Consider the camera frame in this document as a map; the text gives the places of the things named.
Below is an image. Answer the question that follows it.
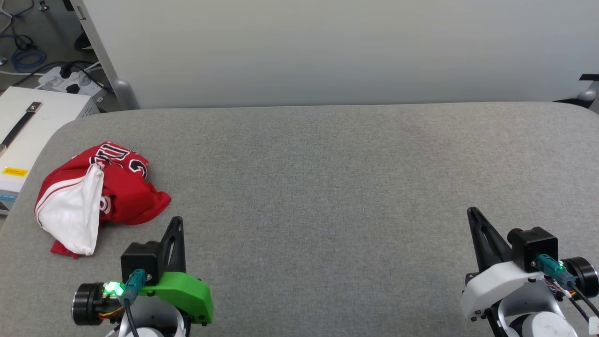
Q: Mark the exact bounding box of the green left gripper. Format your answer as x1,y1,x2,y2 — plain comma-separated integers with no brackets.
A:
139,216,215,325

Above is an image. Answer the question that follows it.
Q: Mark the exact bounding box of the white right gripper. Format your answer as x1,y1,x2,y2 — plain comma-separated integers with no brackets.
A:
460,207,553,321

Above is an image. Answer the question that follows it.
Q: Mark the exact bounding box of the red and white jersey shirt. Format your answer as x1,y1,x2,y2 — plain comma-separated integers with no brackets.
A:
34,140,172,258

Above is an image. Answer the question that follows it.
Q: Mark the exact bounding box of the grey metal partition foot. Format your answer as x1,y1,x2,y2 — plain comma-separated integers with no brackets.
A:
553,74,599,113

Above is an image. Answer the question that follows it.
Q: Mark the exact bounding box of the white metal equipment box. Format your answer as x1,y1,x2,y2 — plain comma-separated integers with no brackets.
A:
0,87,101,216

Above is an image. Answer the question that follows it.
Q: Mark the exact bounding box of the white power strip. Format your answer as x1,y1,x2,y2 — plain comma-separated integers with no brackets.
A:
37,66,109,101

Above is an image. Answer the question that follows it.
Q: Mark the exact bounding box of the white partition panel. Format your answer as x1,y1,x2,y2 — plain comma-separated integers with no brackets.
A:
70,0,599,111

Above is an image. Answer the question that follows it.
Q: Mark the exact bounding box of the black strap handle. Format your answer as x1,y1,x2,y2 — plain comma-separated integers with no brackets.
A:
0,102,44,148

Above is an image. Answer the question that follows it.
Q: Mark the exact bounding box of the blue coiled cable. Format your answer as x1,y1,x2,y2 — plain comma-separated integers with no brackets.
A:
0,33,47,73

